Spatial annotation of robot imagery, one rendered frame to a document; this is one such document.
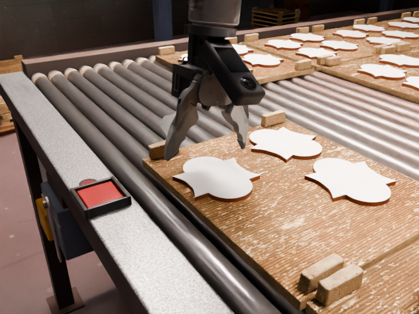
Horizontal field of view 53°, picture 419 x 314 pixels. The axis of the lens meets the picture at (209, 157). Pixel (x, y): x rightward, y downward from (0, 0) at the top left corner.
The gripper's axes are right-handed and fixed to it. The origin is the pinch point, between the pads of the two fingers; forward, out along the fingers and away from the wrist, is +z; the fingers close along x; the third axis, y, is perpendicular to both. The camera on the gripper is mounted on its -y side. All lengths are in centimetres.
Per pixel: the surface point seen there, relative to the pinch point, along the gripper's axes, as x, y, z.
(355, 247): -7.4, -23.9, 5.4
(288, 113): -36.8, 19.1, 0.4
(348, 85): -66, 25, -4
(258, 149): -14.3, 4.1, 1.9
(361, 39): -111, 56, -15
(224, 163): -5.7, 3.0, 3.1
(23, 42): -78, 500, 40
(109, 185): 12.8, 10.0, 6.9
